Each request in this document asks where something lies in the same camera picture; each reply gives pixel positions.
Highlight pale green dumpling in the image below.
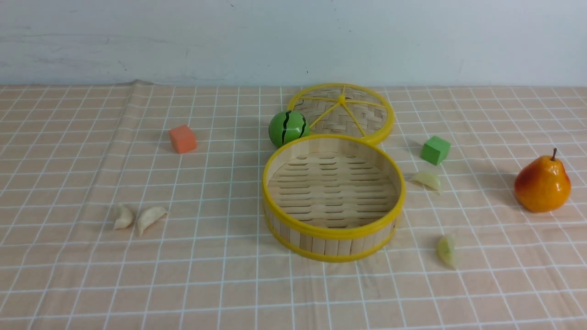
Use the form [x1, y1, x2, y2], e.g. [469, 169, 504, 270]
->
[409, 170, 443, 195]
[436, 234, 457, 270]

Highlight white dumpling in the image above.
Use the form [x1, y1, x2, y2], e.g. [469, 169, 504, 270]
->
[135, 206, 168, 237]
[113, 204, 134, 230]

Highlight bamboo steamer tray yellow rim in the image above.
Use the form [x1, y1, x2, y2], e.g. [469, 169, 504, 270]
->
[261, 134, 406, 263]

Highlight bamboo steamer lid yellow rim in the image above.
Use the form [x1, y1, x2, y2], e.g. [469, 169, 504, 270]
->
[287, 83, 396, 145]

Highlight green toy watermelon ball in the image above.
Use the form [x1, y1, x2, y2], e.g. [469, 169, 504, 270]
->
[268, 110, 310, 148]

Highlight orange foam cube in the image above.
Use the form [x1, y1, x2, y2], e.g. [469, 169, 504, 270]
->
[168, 125, 197, 154]

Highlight green foam cube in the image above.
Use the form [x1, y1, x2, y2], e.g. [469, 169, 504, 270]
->
[420, 136, 451, 166]

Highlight orange yellow toy pear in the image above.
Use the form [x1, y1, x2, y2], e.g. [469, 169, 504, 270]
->
[514, 148, 572, 213]

